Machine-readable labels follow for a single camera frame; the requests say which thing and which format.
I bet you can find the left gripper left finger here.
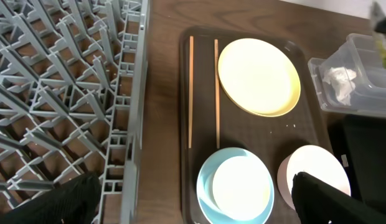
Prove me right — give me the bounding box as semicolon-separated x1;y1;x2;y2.
0;172;101;224

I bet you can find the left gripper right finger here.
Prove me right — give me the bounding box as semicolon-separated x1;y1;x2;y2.
291;172;386;224

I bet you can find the pink white bowl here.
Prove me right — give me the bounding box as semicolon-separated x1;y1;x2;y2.
277;145;351;209

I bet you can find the white plastic cup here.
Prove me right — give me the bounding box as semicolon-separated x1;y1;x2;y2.
212;156;271;221

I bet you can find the light blue bowl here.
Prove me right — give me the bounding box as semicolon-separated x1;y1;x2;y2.
196;147;275;223

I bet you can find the white tissue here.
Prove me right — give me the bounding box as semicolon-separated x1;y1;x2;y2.
323;67;357;106

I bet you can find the yellow round plate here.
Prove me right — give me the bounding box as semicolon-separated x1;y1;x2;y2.
217;38;301;117

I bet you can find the green snack wrapper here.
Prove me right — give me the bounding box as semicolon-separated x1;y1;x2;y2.
369;1;386;71

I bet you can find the wooden chopstick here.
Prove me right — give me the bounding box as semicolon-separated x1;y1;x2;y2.
214;39;220;149
188;36;194;149

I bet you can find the black plastic tray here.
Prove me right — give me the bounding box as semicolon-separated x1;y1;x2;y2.
327;115;386;215

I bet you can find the grey plastic dish rack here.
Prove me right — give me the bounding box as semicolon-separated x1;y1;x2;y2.
0;0;151;223

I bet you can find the clear plastic bin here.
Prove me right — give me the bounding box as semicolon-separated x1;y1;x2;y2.
308;34;386;118

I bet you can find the dark brown serving tray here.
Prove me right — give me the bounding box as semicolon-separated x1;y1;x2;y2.
179;26;331;223

